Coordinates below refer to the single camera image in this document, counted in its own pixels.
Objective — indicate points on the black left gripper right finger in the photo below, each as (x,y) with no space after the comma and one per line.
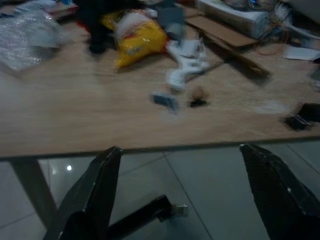
(280,200)

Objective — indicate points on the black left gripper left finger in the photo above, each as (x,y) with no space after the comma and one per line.
(87,200)

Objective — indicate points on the light wooden table leg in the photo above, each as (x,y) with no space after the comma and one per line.
(35,190)

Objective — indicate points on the black chair base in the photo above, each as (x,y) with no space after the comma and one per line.
(147,212)

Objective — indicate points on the black binder clip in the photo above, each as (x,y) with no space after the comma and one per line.
(303,116)

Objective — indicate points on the small grey block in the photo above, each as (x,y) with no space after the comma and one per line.
(165,101)

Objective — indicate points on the small black piece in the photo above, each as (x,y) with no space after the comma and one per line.
(198,103)

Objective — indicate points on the brown fluff ball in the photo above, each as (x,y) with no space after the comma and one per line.
(199,92)

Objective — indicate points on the white paper sheet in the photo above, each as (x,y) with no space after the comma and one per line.
(301,53)

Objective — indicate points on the yellow snack bag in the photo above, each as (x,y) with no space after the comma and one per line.
(140,37)

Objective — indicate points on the brown cardboard sheet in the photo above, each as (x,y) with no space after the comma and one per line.
(225,37)

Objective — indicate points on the clear bubble wrap sheet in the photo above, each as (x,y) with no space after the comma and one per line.
(23,40)

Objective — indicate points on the white carton box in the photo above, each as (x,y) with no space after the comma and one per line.
(237,12)

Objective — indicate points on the pink printed book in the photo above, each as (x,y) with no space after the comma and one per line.
(61,8)

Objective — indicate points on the grey plastic part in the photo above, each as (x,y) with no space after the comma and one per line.
(172,20)

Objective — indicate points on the white plastic bracket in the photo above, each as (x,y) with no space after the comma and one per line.
(183,67)

